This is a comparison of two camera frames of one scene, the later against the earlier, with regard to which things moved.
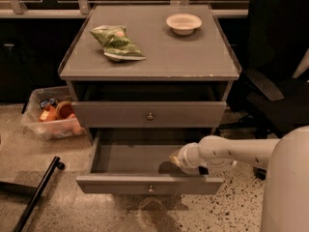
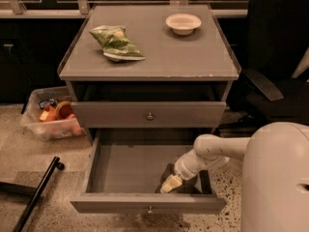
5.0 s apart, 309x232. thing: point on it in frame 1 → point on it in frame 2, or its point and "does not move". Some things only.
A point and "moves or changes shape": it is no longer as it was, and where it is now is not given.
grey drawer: x=136 y=161 moves or changes shape
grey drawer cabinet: x=156 y=74 does not move
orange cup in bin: x=64 y=109 does not move
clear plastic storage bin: x=47 y=114 does not move
